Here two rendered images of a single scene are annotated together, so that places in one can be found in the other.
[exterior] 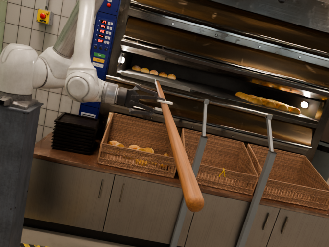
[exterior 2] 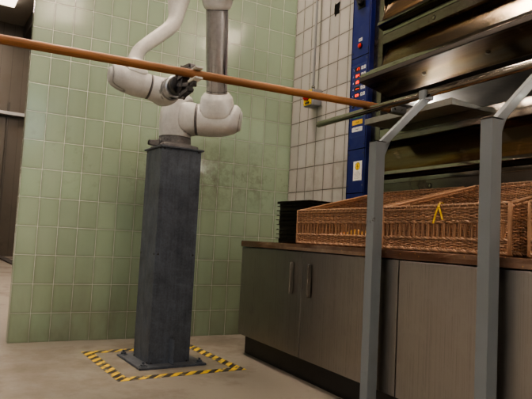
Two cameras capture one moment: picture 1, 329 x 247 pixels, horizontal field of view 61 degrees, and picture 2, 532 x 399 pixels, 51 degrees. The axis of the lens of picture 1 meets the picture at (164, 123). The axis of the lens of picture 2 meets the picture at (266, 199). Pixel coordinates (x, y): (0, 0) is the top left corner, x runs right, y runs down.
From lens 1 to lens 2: 2.17 m
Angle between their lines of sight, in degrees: 69
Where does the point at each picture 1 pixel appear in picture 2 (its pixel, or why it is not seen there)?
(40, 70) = (186, 110)
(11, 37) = (295, 138)
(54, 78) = (203, 118)
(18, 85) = (165, 125)
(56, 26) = (324, 104)
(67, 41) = not seen: hidden behind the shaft
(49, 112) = not seen: hidden behind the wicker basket
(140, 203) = (329, 298)
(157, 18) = (414, 24)
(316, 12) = not seen: outside the picture
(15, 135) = (157, 172)
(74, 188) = (272, 283)
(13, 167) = (156, 206)
